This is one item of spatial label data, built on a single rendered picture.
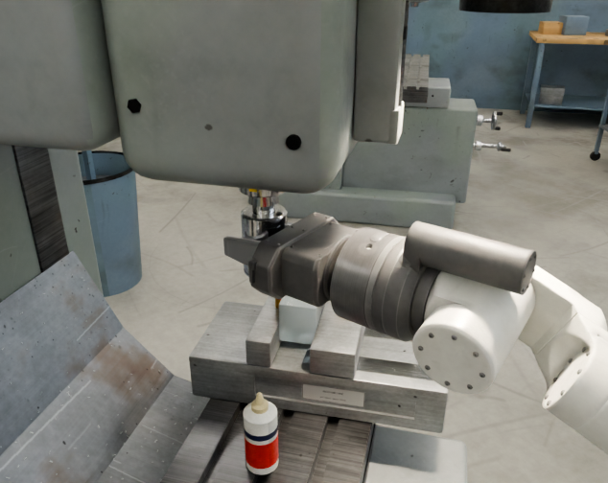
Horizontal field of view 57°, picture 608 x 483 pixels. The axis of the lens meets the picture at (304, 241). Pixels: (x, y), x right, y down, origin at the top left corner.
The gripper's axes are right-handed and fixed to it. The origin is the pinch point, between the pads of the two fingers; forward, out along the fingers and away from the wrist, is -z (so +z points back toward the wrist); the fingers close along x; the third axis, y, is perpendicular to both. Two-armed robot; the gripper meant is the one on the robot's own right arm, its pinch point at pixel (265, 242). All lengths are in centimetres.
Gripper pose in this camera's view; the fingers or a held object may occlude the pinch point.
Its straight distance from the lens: 58.6
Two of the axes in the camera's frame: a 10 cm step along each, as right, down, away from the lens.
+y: 0.1, 9.0, 4.3
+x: -5.9, 3.5, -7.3
